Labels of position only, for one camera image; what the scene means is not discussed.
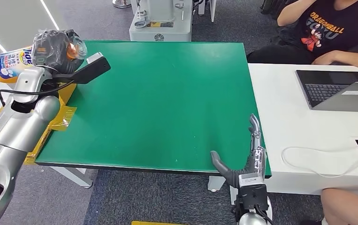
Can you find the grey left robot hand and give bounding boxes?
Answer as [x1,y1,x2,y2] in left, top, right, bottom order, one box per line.
[31,29,85,75]

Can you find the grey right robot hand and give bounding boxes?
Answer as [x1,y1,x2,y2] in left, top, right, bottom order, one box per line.
[210,113,267,189]

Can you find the orange detergent bottle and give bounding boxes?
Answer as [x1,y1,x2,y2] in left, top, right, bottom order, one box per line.
[0,37,88,84]

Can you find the white table foot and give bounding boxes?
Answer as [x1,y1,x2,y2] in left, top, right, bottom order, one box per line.
[207,175,228,193]

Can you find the yellow taped cardboard box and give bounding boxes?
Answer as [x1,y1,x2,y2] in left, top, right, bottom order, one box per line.
[0,82,77,166]

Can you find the chrome stand base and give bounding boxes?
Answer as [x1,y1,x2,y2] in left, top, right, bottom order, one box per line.
[112,0,132,9]

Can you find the dark grey laptop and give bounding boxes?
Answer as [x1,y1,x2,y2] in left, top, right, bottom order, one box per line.
[295,69,358,113]

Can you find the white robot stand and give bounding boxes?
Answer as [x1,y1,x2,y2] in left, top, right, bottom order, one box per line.
[129,0,194,43]

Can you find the person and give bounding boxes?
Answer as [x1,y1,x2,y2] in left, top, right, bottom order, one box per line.
[320,187,358,225]

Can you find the yellow flat object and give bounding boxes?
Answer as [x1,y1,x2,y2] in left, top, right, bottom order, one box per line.
[131,221,179,225]

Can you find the white slanted table leg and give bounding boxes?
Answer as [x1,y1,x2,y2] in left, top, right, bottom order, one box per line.
[49,166,94,189]

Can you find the black office chair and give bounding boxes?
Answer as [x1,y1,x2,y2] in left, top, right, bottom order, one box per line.
[260,0,288,15]

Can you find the thin white cable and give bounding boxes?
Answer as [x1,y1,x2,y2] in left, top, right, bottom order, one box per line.
[281,146,358,179]

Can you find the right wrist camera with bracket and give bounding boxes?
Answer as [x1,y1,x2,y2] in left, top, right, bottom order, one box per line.
[236,172,270,212]

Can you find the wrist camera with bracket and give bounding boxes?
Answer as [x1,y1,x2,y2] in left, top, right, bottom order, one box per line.
[52,52,112,85]
[236,172,270,212]

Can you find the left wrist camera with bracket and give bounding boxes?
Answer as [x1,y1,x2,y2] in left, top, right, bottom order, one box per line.
[52,52,112,85]

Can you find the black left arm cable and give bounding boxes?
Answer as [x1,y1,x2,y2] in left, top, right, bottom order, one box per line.
[0,80,74,107]

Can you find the white frame legs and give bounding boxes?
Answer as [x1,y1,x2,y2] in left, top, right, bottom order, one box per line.
[197,0,217,23]

